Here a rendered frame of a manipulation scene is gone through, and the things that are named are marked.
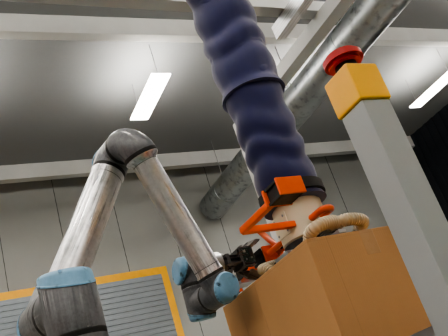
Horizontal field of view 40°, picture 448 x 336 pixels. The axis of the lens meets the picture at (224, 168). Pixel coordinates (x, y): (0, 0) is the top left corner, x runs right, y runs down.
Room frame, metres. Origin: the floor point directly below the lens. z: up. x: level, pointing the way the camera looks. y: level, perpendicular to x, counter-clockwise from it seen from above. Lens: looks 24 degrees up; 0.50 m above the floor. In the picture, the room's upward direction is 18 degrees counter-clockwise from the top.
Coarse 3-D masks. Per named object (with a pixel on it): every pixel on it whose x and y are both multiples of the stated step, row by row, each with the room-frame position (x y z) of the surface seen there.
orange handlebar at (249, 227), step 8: (264, 208) 1.67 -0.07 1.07; (272, 208) 1.67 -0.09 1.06; (320, 208) 1.86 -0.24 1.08; (328, 208) 1.86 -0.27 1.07; (256, 216) 1.71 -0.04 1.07; (312, 216) 1.89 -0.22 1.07; (320, 216) 1.92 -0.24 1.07; (248, 224) 1.76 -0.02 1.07; (264, 224) 1.85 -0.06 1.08; (272, 224) 1.86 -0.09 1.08; (280, 224) 1.88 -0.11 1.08; (288, 224) 1.89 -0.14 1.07; (240, 232) 1.81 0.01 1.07; (248, 232) 1.81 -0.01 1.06; (256, 232) 1.84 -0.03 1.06; (272, 248) 2.11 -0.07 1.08
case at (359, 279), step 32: (288, 256) 1.73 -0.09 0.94; (320, 256) 1.65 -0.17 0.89; (352, 256) 1.71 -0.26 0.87; (384, 256) 1.76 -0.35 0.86; (256, 288) 1.93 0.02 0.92; (288, 288) 1.78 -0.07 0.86; (320, 288) 1.65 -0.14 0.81; (352, 288) 1.69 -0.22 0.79; (384, 288) 1.74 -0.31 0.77; (256, 320) 1.98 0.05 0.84; (288, 320) 1.83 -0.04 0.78; (320, 320) 1.70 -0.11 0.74; (352, 320) 1.67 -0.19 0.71; (384, 320) 1.72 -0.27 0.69; (416, 320) 1.77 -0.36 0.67
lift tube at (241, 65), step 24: (192, 0) 1.93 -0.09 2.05; (216, 0) 1.88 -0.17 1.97; (240, 0) 1.90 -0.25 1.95; (216, 24) 1.89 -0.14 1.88; (240, 24) 1.88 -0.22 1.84; (216, 48) 1.90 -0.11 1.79; (240, 48) 1.88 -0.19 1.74; (264, 48) 1.92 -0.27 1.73; (216, 72) 1.93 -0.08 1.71; (240, 72) 1.88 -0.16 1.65; (264, 72) 1.90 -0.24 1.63
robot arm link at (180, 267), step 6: (180, 258) 1.99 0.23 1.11; (174, 264) 2.01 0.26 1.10; (180, 264) 1.97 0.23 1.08; (186, 264) 1.98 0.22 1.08; (174, 270) 2.01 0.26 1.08; (180, 270) 1.97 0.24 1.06; (186, 270) 1.97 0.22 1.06; (192, 270) 1.99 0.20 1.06; (174, 276) 2.02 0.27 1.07; (180, 276) 1.98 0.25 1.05; (186, 276) 1.98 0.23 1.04; (192, 276) 1.99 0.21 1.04; (174, 282) 2.03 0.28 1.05; (180, 282) 1.99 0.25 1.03; (186, 282) 1.99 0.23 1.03
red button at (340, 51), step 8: (344, 48) 0.90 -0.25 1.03; (352, 48) 0.91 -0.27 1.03; (328, 56) 0.91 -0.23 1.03; (336, 56) 0.91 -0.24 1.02; (344, 56) 0.91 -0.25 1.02; (352, 56) 0.91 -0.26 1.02; (360, 56) 0.93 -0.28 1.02; (328, 64) 0.92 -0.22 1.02; (336, 64) 0.92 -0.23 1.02; (328, 72) 0.95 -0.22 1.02; (336, 72) 0.93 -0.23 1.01
